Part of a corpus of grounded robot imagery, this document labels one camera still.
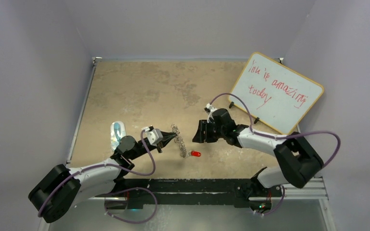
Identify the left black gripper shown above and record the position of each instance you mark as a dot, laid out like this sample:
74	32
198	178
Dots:
167	136

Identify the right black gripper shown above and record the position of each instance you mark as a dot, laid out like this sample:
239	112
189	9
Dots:
200	136

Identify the silver disc with keyrings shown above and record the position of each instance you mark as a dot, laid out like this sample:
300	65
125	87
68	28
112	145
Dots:
179	140

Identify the keys with red green tags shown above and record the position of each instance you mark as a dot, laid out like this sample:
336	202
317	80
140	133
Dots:
194	153

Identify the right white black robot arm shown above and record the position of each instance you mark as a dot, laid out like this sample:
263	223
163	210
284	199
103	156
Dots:
298	162

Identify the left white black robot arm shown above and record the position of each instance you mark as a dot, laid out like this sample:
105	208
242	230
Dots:
65	187

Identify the whiteboard with red writing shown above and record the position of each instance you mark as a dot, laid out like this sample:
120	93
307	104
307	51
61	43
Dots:
277	95

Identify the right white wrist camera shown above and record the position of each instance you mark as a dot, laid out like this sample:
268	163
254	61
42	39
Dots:
210	109

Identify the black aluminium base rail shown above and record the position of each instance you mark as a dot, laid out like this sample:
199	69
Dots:
240	193

